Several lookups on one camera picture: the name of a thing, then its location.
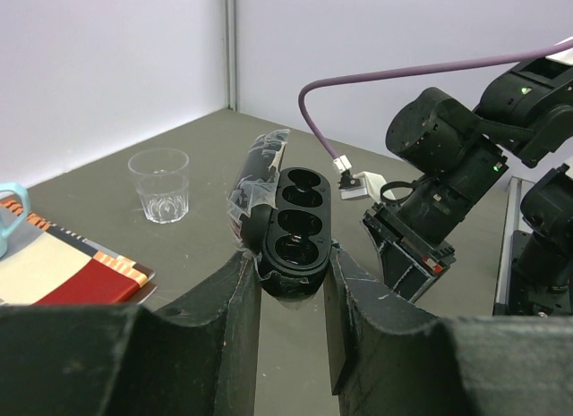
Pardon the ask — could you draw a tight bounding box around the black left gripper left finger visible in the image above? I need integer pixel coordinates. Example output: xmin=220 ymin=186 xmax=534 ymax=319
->
xmin=1 ymin=252 xmax=261 ymax=415

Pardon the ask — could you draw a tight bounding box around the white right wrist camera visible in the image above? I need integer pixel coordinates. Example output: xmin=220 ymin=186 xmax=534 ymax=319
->
xmin=333 ymin=156 xmax=387 ymax=202

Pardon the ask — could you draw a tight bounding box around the clear drinking glass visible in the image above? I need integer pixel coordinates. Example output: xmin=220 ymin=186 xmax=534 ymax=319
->
xmin=128 ymin=148 xmax=190 ymax=225

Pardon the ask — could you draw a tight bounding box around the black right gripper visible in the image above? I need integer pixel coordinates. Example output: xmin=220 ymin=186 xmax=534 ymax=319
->
xmin=363 ymin=204 xmax=456 ymax=302

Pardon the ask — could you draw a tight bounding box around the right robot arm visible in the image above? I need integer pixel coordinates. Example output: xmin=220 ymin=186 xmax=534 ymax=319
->
xmin=359 ymin=54 xmax=572 ymax=301

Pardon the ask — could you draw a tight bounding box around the colourful patchwork placemat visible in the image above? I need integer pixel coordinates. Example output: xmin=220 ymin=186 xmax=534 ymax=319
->
xmin=1 ymin=213 xmax=157 ymax=305

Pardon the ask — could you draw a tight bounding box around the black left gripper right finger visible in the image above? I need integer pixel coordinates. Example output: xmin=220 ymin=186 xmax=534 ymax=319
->
xmin=323 ymin=244 xmax=572 ymax=415

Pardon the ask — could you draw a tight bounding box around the light blue mug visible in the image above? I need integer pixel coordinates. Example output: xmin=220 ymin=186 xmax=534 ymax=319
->
xmin=0 ymin=182 xmax=31 ymax=259

